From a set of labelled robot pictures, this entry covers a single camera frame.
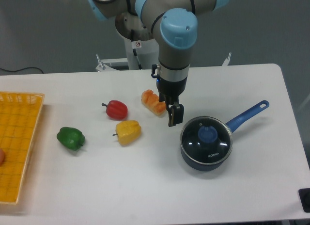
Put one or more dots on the yellow bell pepper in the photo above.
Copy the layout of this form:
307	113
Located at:
127	131

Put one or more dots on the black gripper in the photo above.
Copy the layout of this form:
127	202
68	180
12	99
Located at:
169	92

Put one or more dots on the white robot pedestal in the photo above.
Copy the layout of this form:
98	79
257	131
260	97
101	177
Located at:
140	46

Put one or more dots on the orange bread loaf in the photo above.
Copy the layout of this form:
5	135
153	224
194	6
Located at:
151	101

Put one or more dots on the glass lid blue knob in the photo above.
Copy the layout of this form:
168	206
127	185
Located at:
206	141

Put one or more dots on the black device table corner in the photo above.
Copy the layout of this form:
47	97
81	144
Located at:
304	195

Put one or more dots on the green bell pepper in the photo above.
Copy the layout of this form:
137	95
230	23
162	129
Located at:
71	138

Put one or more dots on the dark blue saucepan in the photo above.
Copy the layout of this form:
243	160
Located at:
233	124

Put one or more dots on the red bell pepper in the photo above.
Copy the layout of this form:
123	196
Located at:
116	110

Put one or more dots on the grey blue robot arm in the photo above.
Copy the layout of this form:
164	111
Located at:
173	25

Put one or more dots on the yellow woven basket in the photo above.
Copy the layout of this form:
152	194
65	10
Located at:
19	116

